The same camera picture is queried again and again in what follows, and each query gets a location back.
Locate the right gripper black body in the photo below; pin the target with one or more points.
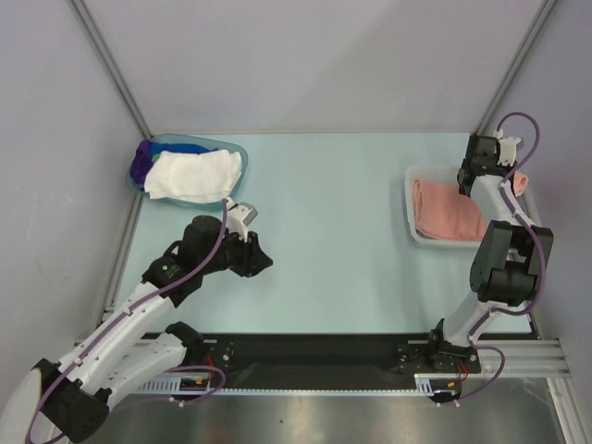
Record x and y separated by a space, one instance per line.
474 151

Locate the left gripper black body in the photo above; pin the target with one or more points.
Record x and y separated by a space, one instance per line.
234 253

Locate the pink striped towel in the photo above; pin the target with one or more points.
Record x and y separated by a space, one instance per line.
438 211

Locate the white towel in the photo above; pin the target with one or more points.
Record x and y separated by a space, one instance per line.
197 178

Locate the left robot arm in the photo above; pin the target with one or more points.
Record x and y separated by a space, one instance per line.
80 390

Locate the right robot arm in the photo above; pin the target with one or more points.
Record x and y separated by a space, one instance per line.
508 272

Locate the white perforated plastic basket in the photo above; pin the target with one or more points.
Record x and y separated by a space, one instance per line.
448 174

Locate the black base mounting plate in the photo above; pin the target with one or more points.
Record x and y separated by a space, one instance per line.
329 361

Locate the purple towel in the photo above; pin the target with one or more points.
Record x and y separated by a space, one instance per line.
141 163

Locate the blue towel in tray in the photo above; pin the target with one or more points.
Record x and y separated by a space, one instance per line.
156 148

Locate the translucent blue towel tray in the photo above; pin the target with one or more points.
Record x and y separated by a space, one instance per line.
208 143

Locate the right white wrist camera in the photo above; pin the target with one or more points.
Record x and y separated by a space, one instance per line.
508 148

